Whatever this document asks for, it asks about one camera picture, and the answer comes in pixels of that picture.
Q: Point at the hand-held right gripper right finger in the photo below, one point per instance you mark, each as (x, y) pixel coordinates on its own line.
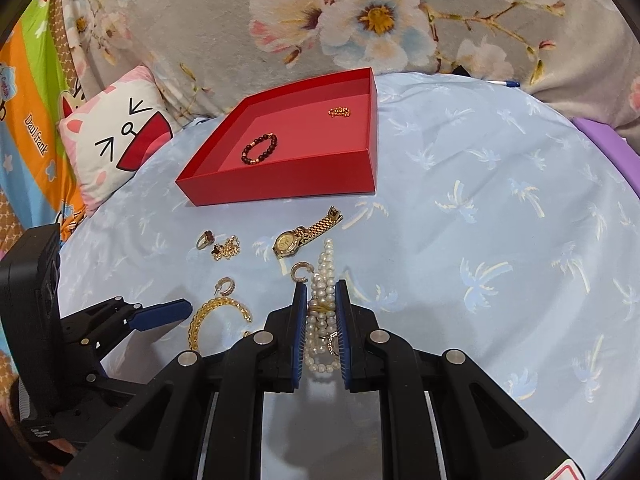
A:
(343, 340)

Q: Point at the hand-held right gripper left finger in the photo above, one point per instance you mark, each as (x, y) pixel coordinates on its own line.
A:
(299, 340)

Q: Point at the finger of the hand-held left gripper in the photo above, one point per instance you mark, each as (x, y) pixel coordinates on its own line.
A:
(117, 387)
(165, 311)

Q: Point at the gold hoop earring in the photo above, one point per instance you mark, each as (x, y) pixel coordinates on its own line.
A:
(300, 264)
(228, 290)

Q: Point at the gold wristwatch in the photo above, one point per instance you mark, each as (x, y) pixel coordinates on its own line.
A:
(286, 245)

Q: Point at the red cardboard box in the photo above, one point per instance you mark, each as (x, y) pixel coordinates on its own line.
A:
(300, 180)

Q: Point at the cartoon cat pillow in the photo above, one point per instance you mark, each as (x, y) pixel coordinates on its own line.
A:
(115, 125)

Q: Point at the colourful cartoon blanket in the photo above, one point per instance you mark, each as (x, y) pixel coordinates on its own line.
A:
(35, 110)

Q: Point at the grey floral blanket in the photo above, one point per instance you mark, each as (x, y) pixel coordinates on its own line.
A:
(200, 25)

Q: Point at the white and blue pen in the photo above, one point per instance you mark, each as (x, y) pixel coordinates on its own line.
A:
(502, 83)

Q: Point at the purple mat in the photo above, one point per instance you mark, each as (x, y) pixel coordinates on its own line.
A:
(615, 145)

